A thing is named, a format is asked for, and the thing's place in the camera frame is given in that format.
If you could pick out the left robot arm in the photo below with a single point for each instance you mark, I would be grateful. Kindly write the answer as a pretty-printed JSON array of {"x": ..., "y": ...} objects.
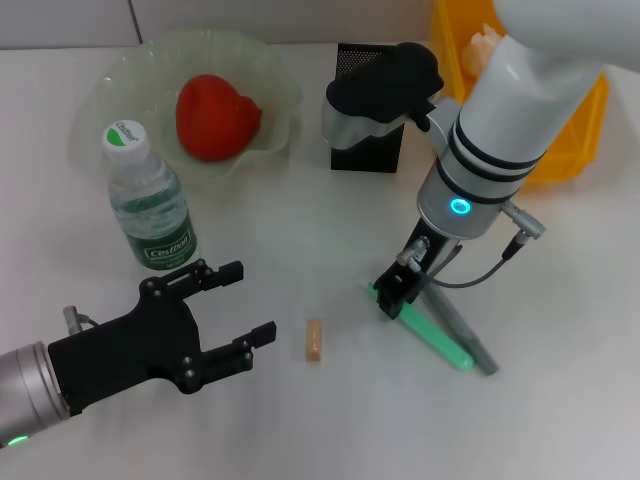
[{"x": 27, "y": 390}]

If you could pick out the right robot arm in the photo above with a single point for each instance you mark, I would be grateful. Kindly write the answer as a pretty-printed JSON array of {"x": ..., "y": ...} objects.
[{"x": 515, "y": 110}]

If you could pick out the pale green glass fruit plate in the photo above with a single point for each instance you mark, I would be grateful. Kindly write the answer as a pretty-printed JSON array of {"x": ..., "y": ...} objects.
[{"x": 140, "y": 80}]

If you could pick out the black mesh pen holder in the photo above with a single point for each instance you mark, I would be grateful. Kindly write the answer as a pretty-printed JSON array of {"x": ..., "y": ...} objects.
[{"x": 367, "y": 155}]

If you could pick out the grey marker pen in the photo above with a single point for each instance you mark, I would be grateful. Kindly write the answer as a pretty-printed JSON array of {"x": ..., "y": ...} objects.
[{"x": 470, "y": 340}]

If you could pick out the green pen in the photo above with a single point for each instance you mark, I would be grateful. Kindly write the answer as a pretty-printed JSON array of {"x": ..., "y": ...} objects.
[{"x": 440, "y": 345}]

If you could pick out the tan eraser block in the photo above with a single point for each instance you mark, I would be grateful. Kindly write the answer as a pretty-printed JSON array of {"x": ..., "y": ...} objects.
[{"x": 314, "y": 340}]

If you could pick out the clear water bottle green label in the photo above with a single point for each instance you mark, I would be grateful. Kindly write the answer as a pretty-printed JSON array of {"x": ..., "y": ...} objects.
[{"x": 150, "y": 200}]

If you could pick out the red-orange round fruit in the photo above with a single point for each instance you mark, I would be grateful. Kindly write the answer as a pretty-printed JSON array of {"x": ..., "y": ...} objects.
[{"x": 215, "y": 120}]

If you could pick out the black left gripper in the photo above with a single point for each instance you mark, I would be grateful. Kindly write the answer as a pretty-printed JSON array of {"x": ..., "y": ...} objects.
[{"x": 130, "y": 355}]

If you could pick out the yellow plastic bin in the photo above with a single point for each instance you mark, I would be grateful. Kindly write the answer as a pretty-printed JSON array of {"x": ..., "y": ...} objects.
[{"x": 575, "y": 150}]

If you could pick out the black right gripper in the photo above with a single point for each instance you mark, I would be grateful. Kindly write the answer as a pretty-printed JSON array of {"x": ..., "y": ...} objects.
[{"x": 430, "y": 250}]

